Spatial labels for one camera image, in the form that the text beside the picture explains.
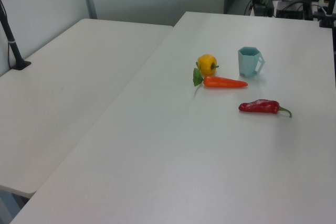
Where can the light blue hexagonal mug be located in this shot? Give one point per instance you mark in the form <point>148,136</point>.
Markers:
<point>248,62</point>

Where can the black electronics box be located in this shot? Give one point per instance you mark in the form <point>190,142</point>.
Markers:
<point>264,7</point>

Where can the black desktop device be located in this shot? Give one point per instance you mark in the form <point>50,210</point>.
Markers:
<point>292,10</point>

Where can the yellow toy bell pepper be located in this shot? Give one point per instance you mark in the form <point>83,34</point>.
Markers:
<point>207,64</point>

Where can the orange toy carrot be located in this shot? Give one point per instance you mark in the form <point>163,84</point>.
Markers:
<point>223,82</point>

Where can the red toy chili pepper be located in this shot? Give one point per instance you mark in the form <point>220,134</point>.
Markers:
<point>258,106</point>

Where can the white side table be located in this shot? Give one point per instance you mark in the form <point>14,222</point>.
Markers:
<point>65,90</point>

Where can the black camera pole with clamp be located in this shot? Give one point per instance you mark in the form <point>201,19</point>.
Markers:
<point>328,11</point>

